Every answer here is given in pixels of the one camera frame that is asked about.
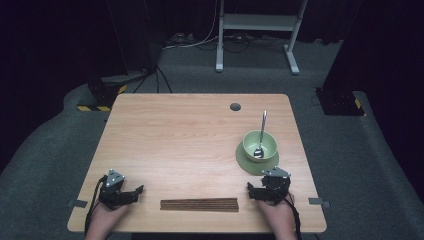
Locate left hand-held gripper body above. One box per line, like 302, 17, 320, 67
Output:
98, 169, 134, 211

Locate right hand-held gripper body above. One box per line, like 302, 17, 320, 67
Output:
261, 166, 292, 205

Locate person's left hand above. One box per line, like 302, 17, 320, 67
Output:
87, 203, 130, 233

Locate person's right hand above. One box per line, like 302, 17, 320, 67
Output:
257, 194, 297, 233

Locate green ceramic plate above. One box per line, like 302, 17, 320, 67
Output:
235, 141, 280, 176

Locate metal spoon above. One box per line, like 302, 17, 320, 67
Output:
253, 110, 268, 159

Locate black striped stand base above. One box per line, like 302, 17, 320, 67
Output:
77, 69, 149, 113
314, 87, 366, 117

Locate white metal stand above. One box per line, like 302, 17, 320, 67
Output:
215, 0, 309, 76

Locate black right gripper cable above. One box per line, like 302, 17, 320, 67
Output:
283, 193, 303, 240

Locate black floor cable bundle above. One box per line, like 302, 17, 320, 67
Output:
196, 33, 289, 54

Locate white floor cable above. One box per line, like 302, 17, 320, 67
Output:
162, 0, 222, 51

